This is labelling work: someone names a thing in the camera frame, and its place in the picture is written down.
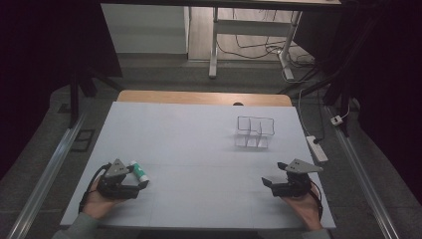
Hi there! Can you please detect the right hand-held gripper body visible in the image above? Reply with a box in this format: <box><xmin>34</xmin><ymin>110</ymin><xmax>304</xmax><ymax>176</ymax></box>
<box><xmin>271</xmin><ymin>158</ymin><xmax>324</xmax><ymax>198</ymax></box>

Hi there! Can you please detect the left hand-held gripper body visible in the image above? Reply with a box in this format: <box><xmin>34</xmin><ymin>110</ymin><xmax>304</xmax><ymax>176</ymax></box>
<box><xmin>96</xmin><ymin>158</ymin><xmax>140</xmax><ymax>201</ymax></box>

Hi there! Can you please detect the white and green tube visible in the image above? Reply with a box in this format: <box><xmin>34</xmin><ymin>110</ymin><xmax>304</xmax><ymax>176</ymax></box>
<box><xmin>129</xmin><ymin>160</ymin><xmax>150</xmax><ymax>184</ymax></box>

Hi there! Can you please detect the person's left hand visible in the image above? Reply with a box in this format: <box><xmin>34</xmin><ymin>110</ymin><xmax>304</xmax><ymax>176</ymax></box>
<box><xmin>82</xmin><ymin>178</ymin><xmax>126</xmax><ymax>221</ymax></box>

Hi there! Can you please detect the person's right hand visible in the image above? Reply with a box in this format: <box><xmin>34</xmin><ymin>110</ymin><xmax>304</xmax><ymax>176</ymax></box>
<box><xmin>281</xmin><ymin>183</ymin><xmax>324</xmax><ymax>232</ymax></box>

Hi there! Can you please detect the white power strip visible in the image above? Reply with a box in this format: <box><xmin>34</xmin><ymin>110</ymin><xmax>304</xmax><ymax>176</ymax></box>
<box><xmin>305</xmin><ymin>134</ymin><xmax>329</xmax><ymax>164</ymax></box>

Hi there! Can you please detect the clear acrylic organizer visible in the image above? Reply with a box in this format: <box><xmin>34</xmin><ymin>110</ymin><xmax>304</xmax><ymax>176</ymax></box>
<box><xmin>233</xmin><ymin>116</ymin><xmax>276</xmax><ymax>149</ymax></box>

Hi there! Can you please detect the black metal stand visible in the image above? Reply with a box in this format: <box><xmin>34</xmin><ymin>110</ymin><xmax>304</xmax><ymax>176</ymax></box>
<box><xmin>68</xmin><ymin>64</ymin><xmax>124</xmax><ymax>129</ymax></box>
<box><xmin>277</xmin><ymin>13</ymin><xmax>382</xmax><ymax>137</ymax></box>

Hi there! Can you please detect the wooden table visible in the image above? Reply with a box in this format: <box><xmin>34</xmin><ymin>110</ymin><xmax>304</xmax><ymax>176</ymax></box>
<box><xmin>115</xmin><ymin>89</ymin><xmax>294</xmax><ymax>108</ymax></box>

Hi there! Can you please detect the white standing desk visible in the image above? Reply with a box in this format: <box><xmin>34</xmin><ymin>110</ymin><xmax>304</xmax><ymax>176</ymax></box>
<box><xmin>100</xmin><ymin>0</ymin><xmax>342</xmax><ymax>81</ymax></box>

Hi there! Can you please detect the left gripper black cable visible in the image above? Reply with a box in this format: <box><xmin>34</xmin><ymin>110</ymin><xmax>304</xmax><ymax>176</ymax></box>
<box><xmin>78</xmin><ymin>161</ymin><xmax>112</xmax><ymax>214</ymax></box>

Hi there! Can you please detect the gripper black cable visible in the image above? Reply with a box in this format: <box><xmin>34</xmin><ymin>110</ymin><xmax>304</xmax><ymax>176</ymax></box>
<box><xmin>78</xmin><ymin>161</ymin><xmax>112</xmax><ymax>214</ymax></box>
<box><xmin>310</xmin><ymin>179</ymin><xmax>324</xmax><ymax>221</ymax></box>

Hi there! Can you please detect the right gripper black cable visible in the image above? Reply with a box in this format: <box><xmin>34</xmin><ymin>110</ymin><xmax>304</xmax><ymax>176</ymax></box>
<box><xmin>310</xmin><ymin>179</ymin><xmax>324</xmax><ymax>221</ymax></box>

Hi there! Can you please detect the black floor frame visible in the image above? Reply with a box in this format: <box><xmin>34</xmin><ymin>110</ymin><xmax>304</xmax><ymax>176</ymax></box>
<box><xmin>70</xmin><ymin>128</ymin><xmax>97</xmax><ymax>153</ymax></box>

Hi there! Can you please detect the white power strip cable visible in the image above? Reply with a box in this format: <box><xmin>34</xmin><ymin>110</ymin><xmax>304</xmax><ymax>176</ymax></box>
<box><xmin>297</xmin><ymin>87</ymin><xmax>315</xmax><ymax>137</ymax></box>

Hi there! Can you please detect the aluminium rail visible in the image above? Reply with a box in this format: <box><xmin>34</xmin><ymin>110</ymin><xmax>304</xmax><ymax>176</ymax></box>
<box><xmin>325</xmin><ymin>105</ymin><xmax>401</xmax><ymax>239</ymax></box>
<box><xmin>5</xmin><ymin>112</ymin><xmax>88</xmax><ymax>239</ymax></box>

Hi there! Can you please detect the tangle of floor cables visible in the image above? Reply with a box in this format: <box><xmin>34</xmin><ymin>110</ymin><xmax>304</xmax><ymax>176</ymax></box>
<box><xmin>216</xmin><ymin>8</ymin><xmax>317</xmax><ymax>84</ymax></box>

